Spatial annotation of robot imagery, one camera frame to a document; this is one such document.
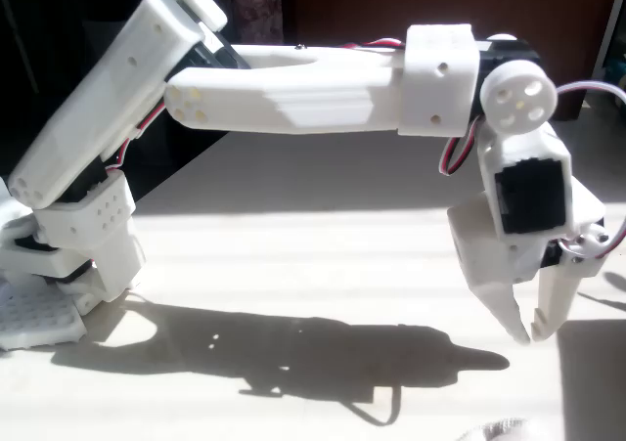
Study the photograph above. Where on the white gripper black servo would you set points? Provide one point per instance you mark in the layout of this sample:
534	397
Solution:
494	291

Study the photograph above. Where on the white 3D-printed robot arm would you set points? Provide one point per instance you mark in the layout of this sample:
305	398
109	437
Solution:
293	99

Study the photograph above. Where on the brown wooden cabinet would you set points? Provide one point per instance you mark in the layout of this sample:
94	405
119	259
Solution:
440	1

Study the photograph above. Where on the patterned curtain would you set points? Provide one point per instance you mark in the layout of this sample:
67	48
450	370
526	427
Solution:
256	6

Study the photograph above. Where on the white window frame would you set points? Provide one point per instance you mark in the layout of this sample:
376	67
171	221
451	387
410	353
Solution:
609	15

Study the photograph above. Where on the white perforated base plate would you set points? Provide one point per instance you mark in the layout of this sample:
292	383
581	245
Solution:
34	319

